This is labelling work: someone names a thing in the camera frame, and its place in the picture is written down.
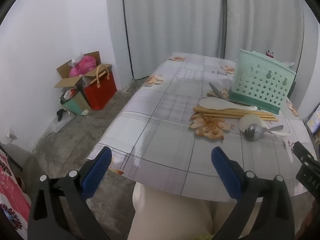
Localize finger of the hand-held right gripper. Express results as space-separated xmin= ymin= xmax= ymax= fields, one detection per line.
xmin=293 ymin=142 xmax=316 ymax=166

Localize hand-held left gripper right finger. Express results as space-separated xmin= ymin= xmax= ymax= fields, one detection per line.
xmin=211 ymin=146 xmax=297 ymax=240

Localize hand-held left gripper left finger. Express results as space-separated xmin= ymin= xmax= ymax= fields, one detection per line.
xmin=27 ymin=146 xmax=113 ymax=240

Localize metal spoon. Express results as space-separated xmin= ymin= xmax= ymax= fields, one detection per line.
xmin=244 ymin=124 xmax=284 ymax=142

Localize beige plastic spoon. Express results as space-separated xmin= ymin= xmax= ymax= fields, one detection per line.
xmin=238 ymin=114 xmax=292 ymax=137

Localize white rice paddle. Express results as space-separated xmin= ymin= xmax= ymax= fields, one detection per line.
xmin=199 ymin=97 xmax=258 ymax=112

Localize green star-holed utensil holder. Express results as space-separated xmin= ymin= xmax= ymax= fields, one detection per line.
xmin=229 ymin=49 xmax=297 ymax=114

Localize metal kitchen knife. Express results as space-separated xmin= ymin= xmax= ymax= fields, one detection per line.
xmin=209 ymin=82 xmax=262 ymax=110

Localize blue printed packet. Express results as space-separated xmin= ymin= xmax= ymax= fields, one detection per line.
xmin=302 ymin=104 xmax=320 ymax=137

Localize clear plastic sheet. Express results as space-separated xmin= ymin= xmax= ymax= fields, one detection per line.
xmin=51 ymin=112 xmax=75 ymax=133

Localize teal paper bag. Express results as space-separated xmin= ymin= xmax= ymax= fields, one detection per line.
xmin=61 ymin=89 xmax=91 ymax=116

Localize person's cream trouser legs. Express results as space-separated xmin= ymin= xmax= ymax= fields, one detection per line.
xmin=127 ymin=181 xmax=238 ymax=240

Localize red gift bag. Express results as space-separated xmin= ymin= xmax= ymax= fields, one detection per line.
xmin=82 ymin=64 xmax=118 ymax=110

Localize crumpled white plastic bag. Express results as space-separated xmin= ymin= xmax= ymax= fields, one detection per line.
xmin=282 ymin=60 xmax=296 ymax=72

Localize red patterned cloth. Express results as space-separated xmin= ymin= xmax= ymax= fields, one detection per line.
xmin=0 ymin=152 xmax=32 ymax=230

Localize open cardboard box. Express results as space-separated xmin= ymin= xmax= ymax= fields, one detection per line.
xmin=54 ymin=51 xmax=113 ymax=89

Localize pink plastic bag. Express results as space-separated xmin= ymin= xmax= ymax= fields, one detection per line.
xmin=69 ymin=56 xmax=97 ymax=78

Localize small white plastic bag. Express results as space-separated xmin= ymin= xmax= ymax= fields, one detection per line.
xmin=71 ymin=54 xmax=84 ymax=67

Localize white curtain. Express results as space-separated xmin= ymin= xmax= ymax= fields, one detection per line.
xmin=105 ymin=0 xmax=308 ymax=80

